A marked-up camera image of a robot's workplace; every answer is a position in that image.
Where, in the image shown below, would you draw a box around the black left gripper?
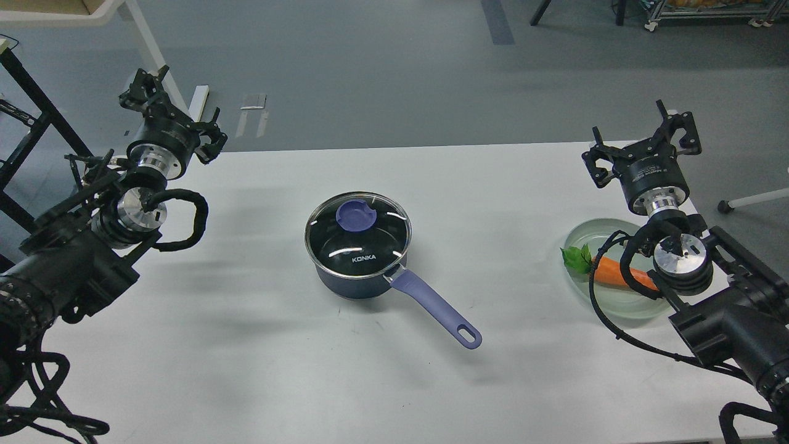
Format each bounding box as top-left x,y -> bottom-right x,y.
119,65 -> 228,180

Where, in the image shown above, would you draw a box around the white caster leg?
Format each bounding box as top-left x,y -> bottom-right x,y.
716,187 -> 788,214

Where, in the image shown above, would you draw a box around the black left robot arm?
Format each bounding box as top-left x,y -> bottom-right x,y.
1,65 -> 227,443

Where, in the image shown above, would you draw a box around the dark blue saucepan purple handle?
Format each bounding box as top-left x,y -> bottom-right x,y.
305,192 -> 483,350

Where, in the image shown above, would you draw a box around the glass lid purple knob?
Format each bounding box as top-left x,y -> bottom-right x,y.
305,192 -> 412,279

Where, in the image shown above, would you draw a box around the white desk frame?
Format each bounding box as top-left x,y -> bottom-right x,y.
1,1 -> 210,121

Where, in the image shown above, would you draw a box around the black stand legs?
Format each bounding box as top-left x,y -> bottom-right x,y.
529,1 -> 635,27

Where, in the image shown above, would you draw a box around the wheeled metal cart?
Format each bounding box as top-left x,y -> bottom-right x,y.
639,1 -> 787,33

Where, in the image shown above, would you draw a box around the orange toy carrot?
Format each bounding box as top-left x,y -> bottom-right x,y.
560,244 -> 634,290

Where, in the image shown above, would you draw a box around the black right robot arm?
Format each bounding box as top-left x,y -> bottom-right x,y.
581,101 -> 788,443

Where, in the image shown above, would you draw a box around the black metal rack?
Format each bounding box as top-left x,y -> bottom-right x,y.
1,36 -> 92,271

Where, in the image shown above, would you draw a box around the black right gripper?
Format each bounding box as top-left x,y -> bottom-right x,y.
581,99 -> 703,216

